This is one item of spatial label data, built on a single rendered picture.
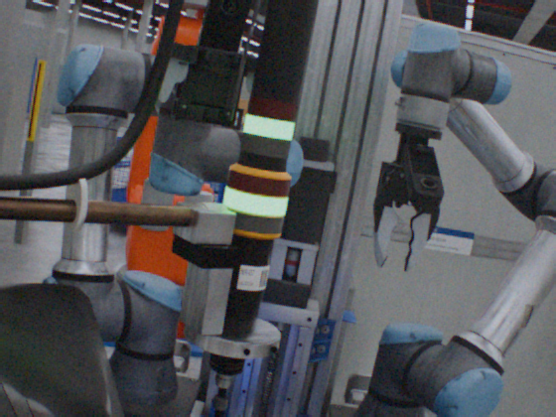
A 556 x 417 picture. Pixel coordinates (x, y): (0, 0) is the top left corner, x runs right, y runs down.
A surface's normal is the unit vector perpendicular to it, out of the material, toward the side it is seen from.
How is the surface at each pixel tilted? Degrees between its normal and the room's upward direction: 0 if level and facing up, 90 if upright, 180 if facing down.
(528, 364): 90
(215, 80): 90
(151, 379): 72
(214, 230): 90
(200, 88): 90
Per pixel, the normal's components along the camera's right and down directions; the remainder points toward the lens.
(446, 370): -0.54, -0.65
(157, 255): 0.23, 0.18
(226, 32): 0.11, 0.66
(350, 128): -0.04, 0.14
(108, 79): 0.55, 0.04
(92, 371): 0.66, -0.56
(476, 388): 0.42, 0.33
